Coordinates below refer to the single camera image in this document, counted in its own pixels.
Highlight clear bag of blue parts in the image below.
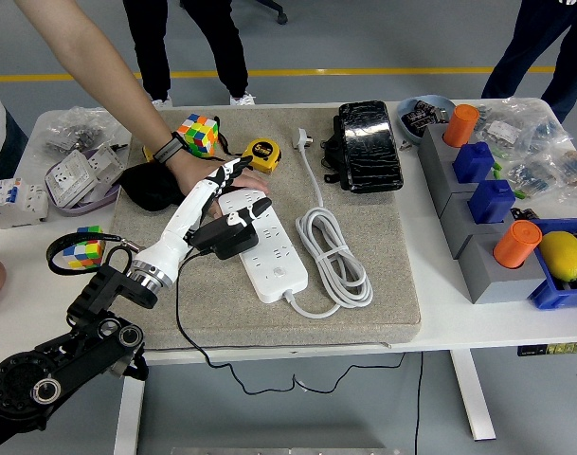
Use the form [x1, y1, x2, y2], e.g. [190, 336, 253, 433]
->
[498, 151, 568, 200]

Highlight black hanging cable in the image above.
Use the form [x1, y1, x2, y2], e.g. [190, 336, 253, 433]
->
[413, 353, 424, 455]

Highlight small white wall socket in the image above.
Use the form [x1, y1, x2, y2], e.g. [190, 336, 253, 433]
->
[81, 142, 126, 184]

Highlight black capacitors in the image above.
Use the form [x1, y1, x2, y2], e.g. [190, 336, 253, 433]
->
[402, 99, 453, 132]

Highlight large white wall socket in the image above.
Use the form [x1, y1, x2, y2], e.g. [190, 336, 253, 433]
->
[44, 149, 99, 209]

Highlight grey socket block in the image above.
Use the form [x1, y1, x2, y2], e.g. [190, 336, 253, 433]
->
[457, 222, 562, 305]
[440, 182, 519, 261]
[418, 123, 500, 218]

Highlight clear bag of metal screws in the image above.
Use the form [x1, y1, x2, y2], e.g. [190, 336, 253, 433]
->
[39, 106, 131, 155]

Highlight clear bag of white parts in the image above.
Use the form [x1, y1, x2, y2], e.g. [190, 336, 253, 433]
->
[475, 97, 576, 155]

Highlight large colourful puzzle cube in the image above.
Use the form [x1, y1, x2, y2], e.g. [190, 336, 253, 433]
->
[176, 113, 221, 156]

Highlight small colourful puzzle cube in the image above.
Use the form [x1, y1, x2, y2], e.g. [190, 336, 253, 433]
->
[62, 225, 105, 270]

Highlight black tape measure strap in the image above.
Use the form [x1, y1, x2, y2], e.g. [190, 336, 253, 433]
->
[213, 116, 246, 157]

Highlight blue plastic bin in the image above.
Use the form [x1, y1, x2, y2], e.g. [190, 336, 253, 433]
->
[527, 216, 577, 312]

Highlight table control panel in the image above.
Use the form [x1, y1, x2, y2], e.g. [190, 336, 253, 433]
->
[515, 339, 577, 357]

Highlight blue block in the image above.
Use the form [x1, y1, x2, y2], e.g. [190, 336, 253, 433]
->
[467, 178, 516, 225]
[452, 140, 496, 185]

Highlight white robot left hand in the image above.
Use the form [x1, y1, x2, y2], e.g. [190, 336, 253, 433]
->
[132, 155, 274, 286]

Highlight black cloth pouch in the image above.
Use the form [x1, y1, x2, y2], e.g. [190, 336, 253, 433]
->
[119, 163, 188, 213]

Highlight thin black adapter cord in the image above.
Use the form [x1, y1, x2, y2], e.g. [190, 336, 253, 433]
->
[174, 249, 407, 395]

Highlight person's left hand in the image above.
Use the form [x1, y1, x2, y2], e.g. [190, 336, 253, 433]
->
[167, 152, 271, 200]

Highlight grey-brown mat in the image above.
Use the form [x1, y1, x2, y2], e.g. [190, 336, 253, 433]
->
[110, 106, 423, 353]

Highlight black power adapter plug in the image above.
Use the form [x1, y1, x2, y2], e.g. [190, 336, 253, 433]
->
[190, 215, 260, 261]

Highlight light blue bowl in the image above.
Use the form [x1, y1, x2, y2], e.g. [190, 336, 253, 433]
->
[395, 94, 456, 146]

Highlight white power strip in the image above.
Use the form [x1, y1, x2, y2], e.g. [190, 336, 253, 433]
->
[216, 189, 310, 303]

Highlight yellow lemon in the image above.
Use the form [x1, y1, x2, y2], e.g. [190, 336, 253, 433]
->
[538, 230, 577, 282]

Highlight white circuit breaker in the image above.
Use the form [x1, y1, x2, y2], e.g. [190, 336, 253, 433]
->
[0, 174, 50, 229]

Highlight black glossy cracked device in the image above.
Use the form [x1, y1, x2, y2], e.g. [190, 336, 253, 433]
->
[337, 99, 406, 194]

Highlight white table leg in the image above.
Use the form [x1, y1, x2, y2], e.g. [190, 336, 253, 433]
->
[113, 365, 147, 455]
[448, 350, 497, 442]

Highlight orange cylinder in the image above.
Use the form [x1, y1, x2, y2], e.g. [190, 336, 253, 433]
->
[442, 103, 480, 149]
[493, 219, 544, 270]

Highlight white power strip cable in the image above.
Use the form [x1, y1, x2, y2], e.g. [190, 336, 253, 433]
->
[281, 125, 376, 319]

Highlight black electronic module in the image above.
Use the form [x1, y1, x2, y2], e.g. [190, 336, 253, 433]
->
[509, 206, 540, 224]

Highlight yellow square tape measure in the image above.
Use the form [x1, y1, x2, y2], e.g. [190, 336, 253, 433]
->
[241, 136, 283, 175]

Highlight black wristband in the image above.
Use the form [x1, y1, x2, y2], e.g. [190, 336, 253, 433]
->
[151, 131, 188, 165]

